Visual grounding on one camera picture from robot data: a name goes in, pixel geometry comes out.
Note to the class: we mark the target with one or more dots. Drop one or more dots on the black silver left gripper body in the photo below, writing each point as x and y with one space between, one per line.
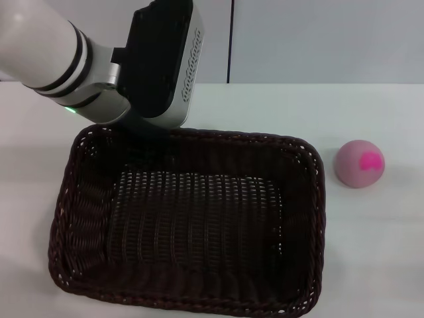
155 59

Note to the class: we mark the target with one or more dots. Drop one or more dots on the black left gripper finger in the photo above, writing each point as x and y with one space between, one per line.
145 125

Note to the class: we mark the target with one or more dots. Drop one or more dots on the dark brown woven wicker basket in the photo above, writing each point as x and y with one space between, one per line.
198 225

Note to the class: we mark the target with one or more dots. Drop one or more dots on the pink ball with magenta patch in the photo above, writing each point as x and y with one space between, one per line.
351 165

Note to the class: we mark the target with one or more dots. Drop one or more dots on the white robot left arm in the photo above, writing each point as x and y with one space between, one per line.
39 43

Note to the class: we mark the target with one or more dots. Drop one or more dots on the black vertical wall strip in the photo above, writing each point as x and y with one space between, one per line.
230 39

